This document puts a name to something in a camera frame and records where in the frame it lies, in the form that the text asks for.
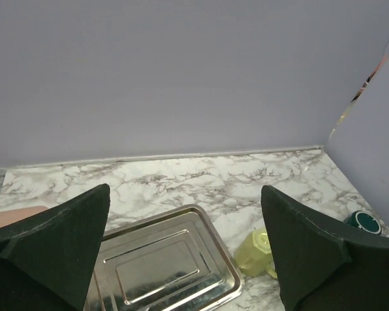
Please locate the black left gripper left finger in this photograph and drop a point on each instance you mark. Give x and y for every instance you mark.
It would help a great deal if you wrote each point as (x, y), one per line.
(47, 259)

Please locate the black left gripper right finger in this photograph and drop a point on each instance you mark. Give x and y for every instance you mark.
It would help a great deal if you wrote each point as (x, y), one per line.
(321, 262)

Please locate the dark teal mug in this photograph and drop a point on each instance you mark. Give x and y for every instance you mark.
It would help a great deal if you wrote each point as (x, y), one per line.
(364, 221)

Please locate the yellow-green faceted mug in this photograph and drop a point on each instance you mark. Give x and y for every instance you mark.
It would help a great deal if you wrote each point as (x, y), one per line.
(254, 255)

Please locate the pink plastic storage box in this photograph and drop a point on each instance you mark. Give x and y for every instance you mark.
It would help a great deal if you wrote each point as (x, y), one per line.
(10, 217)

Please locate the silver metal tray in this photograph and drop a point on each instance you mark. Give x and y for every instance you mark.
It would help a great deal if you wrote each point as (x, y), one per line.
(171, 261)

